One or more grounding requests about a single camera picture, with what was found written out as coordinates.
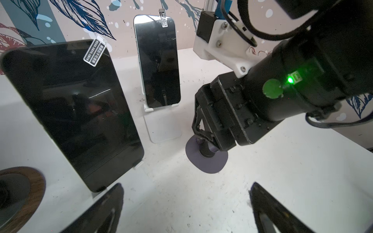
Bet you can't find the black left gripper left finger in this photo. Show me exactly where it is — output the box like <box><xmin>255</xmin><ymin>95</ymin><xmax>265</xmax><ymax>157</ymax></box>
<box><xmin>62</xmin><ymin>183</ymin><xmax>124</xmax><ymax>233</ymax></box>

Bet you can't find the black phone centre with sticker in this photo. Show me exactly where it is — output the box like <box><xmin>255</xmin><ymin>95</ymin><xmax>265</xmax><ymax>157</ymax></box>
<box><xmin>1</xmin><ymin>40</ymin><xmax>144</xmax><ymax>192</ymax></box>

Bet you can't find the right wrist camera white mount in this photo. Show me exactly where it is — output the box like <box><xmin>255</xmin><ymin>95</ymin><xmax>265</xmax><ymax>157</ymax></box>
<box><xmin>193</xmin><ymin>11</ymin><xmax>261</xmax><ymax>78</ymax></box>

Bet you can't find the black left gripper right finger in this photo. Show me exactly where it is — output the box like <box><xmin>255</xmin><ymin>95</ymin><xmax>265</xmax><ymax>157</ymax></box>
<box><xmin>249</xmin><ymin>182</ymin><xmax>313</xmax><ymax>233</ymax></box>

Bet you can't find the round wooden phone stand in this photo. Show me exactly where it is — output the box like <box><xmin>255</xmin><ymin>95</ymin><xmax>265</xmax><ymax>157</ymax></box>
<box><xmin>1</xmin><ymin>167</ymin><xmax>46</xmax><ymax>233</ymax></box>

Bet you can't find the white phone stand rear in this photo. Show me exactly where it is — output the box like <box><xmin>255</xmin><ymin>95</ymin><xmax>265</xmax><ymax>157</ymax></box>
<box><xmin>141</xmin><ymin>75</ymin><xmax>183</xmax><ymax>144</ymax></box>

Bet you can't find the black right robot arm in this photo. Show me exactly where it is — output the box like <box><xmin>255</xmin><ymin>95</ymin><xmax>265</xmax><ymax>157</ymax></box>
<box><xmin>192</xmin><ymin>1</ymin><xmax>373</xmax><ymax>157</ymax></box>

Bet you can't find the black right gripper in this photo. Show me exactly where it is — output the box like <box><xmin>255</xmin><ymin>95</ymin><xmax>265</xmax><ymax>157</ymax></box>
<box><xmin>192</xmin><ymin>72</ymin><xmax>280</xmax><ymax>151</ymax></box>

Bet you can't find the purple round phone stand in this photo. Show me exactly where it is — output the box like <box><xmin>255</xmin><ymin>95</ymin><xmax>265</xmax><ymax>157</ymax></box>
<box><xmin>186</xmin><ymin>136</ymin><xmax>228</xmax><ymax>174</ymax></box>

